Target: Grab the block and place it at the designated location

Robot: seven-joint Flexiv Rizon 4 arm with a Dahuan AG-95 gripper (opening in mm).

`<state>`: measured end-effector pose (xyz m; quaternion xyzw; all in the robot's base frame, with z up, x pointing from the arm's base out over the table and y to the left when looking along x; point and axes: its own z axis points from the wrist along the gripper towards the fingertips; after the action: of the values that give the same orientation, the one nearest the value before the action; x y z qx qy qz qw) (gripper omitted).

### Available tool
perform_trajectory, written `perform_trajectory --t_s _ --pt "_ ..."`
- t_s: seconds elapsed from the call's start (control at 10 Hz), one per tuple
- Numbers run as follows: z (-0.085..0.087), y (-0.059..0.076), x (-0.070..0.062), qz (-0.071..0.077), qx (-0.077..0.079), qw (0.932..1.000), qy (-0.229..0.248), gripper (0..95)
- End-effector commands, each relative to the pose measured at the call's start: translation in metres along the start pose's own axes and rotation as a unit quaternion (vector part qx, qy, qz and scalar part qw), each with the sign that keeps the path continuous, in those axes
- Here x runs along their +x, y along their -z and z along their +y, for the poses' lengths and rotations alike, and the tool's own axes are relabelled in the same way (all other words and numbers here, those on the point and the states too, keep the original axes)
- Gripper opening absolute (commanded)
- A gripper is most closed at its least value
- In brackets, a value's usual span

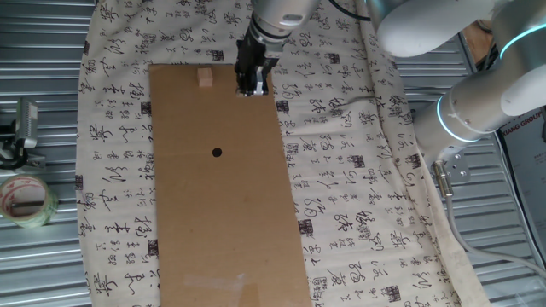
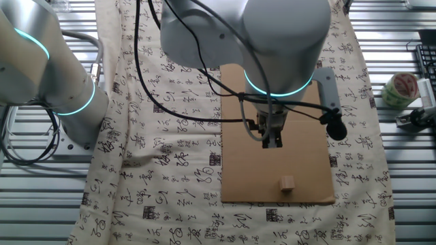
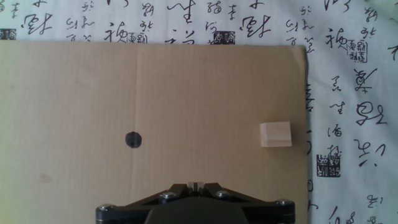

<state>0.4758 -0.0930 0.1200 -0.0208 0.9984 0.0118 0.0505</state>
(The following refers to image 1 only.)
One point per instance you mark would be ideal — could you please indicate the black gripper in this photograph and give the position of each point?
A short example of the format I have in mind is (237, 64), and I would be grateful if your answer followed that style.
(253, 53)

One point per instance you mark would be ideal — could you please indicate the small wooden block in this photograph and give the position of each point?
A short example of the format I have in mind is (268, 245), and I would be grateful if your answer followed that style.
(205, 77)

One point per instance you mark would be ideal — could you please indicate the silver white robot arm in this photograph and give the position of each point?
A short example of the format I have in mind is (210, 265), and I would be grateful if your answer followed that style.
(469, 106)

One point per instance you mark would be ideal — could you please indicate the black target dot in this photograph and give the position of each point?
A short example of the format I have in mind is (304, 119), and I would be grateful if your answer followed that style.
(217, 152)

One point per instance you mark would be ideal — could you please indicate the brown cardboard sheet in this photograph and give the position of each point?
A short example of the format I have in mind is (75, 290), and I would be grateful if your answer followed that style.
(222, 213)

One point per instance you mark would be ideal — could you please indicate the white calligraphy print cloth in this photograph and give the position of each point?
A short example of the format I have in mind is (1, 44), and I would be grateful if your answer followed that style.
(362, 170)

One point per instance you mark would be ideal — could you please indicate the clear tape strip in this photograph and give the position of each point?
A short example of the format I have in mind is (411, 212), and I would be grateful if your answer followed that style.
(213, 282)

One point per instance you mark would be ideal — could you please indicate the brown wooden board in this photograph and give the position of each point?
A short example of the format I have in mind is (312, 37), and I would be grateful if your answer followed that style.
(478, 42)

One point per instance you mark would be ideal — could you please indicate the clear packing tape roll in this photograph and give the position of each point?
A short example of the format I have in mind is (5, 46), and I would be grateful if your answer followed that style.
(42, 213)

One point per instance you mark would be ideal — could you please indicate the grey printed poster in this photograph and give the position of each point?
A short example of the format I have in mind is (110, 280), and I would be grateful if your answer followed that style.
(529, 170)

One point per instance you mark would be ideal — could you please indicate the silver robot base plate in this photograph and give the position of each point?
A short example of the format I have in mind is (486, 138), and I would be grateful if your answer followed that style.
(462, 170)

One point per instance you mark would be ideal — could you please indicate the black camera clamp stand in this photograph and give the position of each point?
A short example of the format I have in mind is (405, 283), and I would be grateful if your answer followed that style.
(17, 158)

